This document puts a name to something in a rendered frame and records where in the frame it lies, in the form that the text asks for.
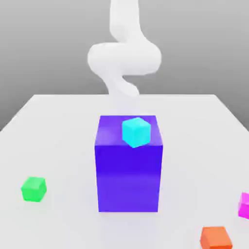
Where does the small cyan cube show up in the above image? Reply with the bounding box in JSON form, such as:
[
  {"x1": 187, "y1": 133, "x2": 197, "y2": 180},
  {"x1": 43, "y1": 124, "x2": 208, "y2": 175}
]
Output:
[{"x1": 122, "y1": 117, "x2": 152, "y2": 149}]

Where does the small orange cube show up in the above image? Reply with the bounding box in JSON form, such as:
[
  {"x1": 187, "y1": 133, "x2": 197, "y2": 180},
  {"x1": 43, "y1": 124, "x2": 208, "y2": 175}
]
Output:
[{"x1": 199, "y1": 226, "x2": 233, "y2": 249}]

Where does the large purple box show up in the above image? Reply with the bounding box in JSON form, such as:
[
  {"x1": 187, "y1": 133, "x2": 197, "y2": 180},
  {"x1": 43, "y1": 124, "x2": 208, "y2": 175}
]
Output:
[{"x1": 94, "y1": 115, "x2": 163, "y2": 213}]

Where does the small magenta cube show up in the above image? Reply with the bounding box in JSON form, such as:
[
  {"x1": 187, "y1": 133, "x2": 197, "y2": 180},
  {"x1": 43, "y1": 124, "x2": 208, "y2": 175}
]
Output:
[{"x1": 237, "y1": 192, "x2": 249, "y2": 220}]

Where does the small green cube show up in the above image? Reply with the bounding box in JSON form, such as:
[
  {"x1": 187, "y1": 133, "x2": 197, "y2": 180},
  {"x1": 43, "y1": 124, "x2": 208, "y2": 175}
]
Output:
[{"x1": 20, "y1": 176, "x2": 48, "y2": 203}]

